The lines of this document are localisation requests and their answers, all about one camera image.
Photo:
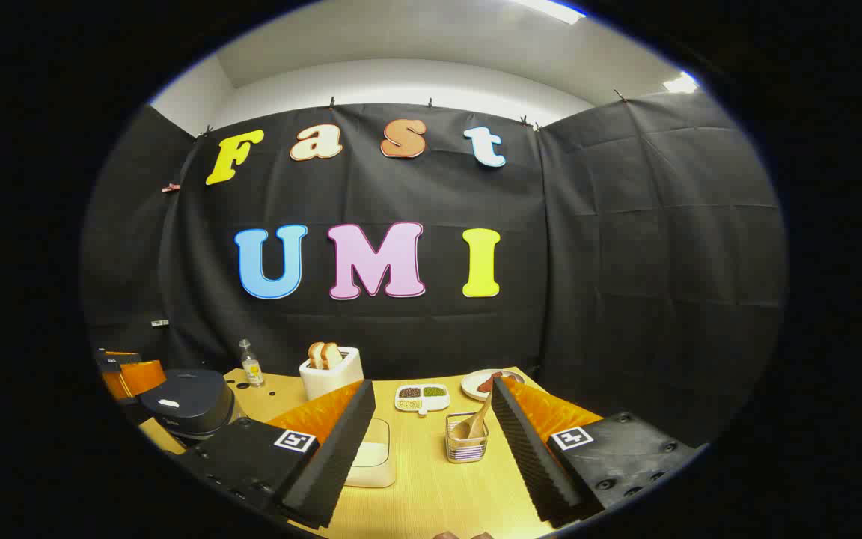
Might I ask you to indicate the black backdrop cloth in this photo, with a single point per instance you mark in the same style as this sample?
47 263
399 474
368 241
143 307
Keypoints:
588 262

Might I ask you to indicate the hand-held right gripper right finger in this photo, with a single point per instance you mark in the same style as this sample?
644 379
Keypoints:
528 464

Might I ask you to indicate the dark grey rice cooker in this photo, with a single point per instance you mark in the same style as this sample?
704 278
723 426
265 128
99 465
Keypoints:
188 404

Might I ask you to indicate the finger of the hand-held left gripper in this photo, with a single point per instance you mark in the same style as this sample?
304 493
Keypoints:
139 378

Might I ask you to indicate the dark brown beans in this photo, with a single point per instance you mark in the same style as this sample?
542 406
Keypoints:
410 392

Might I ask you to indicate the ceiling light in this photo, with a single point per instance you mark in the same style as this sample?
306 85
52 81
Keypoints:
682 84

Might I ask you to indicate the small clear glass bottle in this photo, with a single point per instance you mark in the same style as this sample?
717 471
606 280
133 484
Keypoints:
253 370

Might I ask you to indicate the white toaster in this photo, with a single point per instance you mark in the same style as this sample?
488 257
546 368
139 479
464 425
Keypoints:
330 383

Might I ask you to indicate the wooden spoon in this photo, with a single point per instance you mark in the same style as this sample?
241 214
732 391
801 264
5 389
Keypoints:
468 428

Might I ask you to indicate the clear plastic rice box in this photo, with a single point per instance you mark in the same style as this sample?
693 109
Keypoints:
378 479

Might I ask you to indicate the red meat piece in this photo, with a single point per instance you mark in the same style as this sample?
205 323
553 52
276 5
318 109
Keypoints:
485 385

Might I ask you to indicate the bread slice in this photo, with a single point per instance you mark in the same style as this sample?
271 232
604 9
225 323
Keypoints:
332 355
315 355

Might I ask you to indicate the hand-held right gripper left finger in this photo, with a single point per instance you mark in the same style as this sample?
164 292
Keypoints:
334 464

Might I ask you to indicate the green beans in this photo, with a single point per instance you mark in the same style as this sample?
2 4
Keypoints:
435 391

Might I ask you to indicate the pale yellow soybeans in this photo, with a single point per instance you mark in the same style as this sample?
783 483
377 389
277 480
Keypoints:
408 404

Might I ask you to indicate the white divided dish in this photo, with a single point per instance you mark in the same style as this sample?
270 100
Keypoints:
422 403

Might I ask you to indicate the round white plate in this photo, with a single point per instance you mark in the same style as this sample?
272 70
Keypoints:
472 385

